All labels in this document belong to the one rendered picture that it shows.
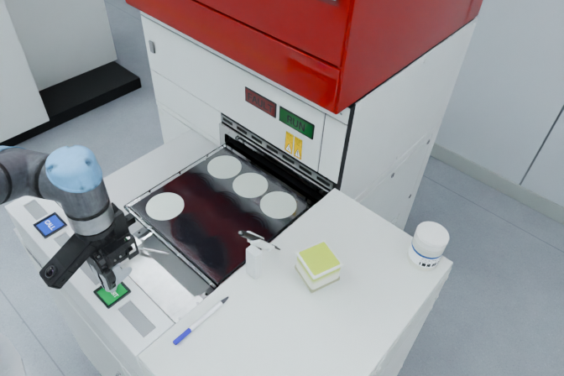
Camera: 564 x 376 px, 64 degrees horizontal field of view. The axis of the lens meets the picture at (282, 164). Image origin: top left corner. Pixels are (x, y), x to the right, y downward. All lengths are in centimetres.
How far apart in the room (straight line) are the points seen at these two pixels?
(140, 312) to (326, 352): 39
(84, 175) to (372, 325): 62
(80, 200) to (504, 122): 224
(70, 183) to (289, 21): 54
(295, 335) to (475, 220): 183
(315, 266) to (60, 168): 52
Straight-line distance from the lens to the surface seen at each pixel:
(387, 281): 106
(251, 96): 128
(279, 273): 103
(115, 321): 102
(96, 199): 81
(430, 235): 104
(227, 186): 129
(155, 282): 114
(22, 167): 82
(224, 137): 146
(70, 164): 77
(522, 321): 237
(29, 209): 129
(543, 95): 254
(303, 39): 99
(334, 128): 111
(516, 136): 268
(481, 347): 222
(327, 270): 96
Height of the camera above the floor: 182
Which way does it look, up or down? 43 degrees down
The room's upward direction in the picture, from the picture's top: 3 degrees clockwise
